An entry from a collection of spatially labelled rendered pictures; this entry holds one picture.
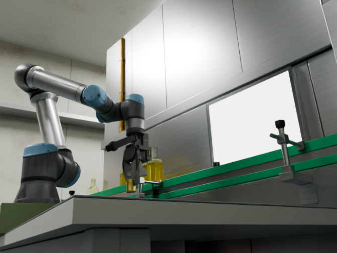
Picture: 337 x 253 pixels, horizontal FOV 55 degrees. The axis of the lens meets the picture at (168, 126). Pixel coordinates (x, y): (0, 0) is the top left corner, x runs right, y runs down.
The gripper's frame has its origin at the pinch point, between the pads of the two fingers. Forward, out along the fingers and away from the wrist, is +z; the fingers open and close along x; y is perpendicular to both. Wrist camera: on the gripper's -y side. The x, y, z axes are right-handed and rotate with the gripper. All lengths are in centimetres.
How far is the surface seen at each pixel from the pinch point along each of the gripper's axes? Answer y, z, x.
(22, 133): 58, -132, 331
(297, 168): 23, 3, -52
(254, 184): 21.4, 5.5, -37.5
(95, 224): -47, 21, -60
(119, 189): 12.3, -2.9, 26.4
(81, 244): -44, 23, -50
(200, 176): 22.7, -2.1, -13.7
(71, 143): 122, -127, 320
